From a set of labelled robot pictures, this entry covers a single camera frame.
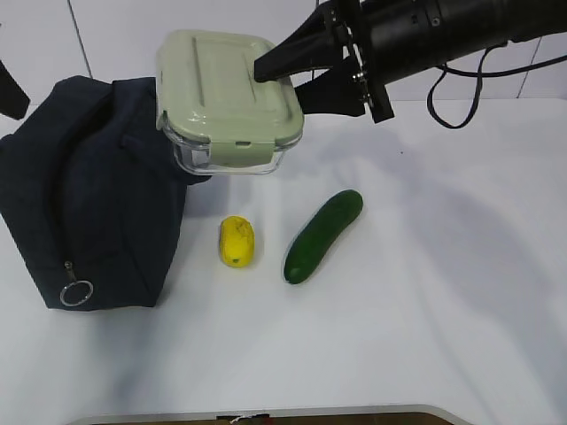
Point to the navy blue lunch bag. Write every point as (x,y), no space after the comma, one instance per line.
(92,195)

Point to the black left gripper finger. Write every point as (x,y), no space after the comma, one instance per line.
(14,102)

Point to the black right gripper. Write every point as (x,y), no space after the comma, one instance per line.
(334,37)

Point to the yellow lemon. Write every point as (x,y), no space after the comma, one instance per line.
(237,242)

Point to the green cucumber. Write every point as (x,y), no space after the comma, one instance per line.
(312,243)

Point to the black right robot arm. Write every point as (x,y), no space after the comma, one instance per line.
(409,37)

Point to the glass container green lid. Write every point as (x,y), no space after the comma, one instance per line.
(219,119)

